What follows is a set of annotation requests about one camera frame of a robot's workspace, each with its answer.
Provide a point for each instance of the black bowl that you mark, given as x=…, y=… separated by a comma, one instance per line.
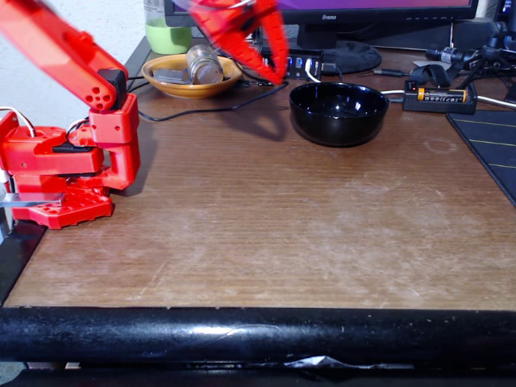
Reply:
x=338, y=133

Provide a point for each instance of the black speaker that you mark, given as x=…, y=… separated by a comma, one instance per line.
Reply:
x=471, y=36

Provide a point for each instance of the black desk mat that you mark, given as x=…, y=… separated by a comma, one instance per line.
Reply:
x=492, y=141

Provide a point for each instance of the black computer monitor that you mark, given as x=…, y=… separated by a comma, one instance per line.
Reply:
x=363, y=14

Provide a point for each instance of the black battery charger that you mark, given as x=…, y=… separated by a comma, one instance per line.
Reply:
x=439, y=106

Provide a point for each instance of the flat silver metal box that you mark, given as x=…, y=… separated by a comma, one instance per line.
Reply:
x=169, y=76

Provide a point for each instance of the glass jar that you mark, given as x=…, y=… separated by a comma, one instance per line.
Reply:
x=205, y=64

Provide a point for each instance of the black tripod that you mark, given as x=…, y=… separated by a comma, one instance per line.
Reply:
x=500, y=54

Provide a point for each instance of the orange plate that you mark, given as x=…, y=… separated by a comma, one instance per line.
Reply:
x=193, y=90

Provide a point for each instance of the black flashlight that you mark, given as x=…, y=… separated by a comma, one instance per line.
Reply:
x=447, y=54

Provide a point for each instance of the yellow and black battery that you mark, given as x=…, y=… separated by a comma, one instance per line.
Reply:
x=443, y=95

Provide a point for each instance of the black USB hub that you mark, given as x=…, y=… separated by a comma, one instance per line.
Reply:
x=302, y=64

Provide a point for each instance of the black table edge bar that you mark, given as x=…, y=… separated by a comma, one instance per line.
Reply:
x=258, y=334

